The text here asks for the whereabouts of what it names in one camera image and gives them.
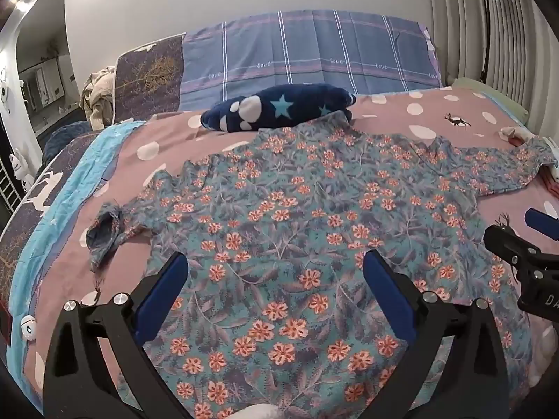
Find beige clothes pile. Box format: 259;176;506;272
79;66;118;131

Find floral print shirt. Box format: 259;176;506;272
85;111;555;419

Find white security camera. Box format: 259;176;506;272
0;67;12;112

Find light blue deer print quilt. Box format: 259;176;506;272
0;120;151;402

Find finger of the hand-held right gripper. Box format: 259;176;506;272
525;208;559;242
482;224;543;268

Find folded clothes stack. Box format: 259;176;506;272
499;126;559;197

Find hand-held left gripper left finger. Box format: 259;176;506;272
41;251;193;419

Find pink polka dot bedsheet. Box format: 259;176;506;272
24;85;559;419

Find blue plaid headboard cloth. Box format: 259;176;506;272
179;9;442;102

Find dark tree print pillow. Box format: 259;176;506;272
112;34;186;124

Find white cat figurine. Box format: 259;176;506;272
9;148;35;185

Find pale pleated curtain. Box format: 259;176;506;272
426;0;559;140

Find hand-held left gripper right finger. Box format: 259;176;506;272
362;249;511;419

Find navy star print plush blanket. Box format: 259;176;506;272
200;83;355;134

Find dark blue fleece blanket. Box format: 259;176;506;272
41;120;96;172

